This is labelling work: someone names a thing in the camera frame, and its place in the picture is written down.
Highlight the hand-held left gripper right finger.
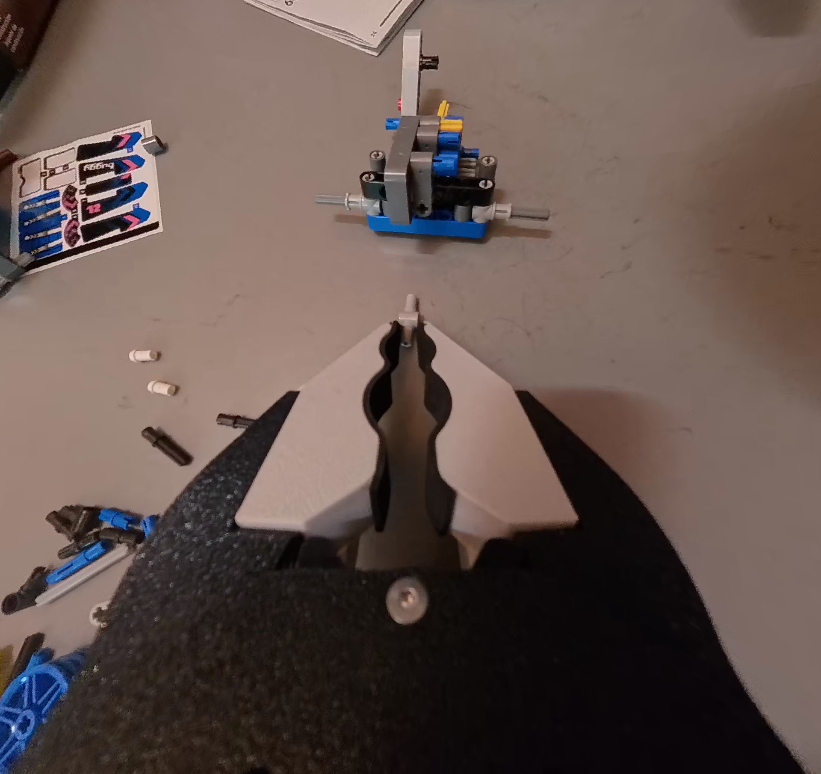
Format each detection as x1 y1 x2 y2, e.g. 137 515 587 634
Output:
416 322 580 568

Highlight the small grey lego axle connector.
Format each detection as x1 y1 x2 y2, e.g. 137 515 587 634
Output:
398 294 424 346

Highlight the pile of loose lego pieces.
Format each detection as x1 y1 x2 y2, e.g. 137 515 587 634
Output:
0 503 162 616

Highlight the blue and grey lego assembly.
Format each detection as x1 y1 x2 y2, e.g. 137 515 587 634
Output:
315 30 552 243

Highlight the black lego beam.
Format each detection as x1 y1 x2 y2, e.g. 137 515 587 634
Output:
9 632 47 680

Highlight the grey lego connector piece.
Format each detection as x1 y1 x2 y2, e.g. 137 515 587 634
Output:
0 252 34 297

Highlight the lego sticker sheet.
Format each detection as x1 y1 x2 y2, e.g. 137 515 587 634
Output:
11 120 164 275

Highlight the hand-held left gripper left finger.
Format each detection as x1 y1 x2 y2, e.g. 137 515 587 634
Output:
235 321 393 564

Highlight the blue lego wheel rim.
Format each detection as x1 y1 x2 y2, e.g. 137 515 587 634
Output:
0 647 92 774

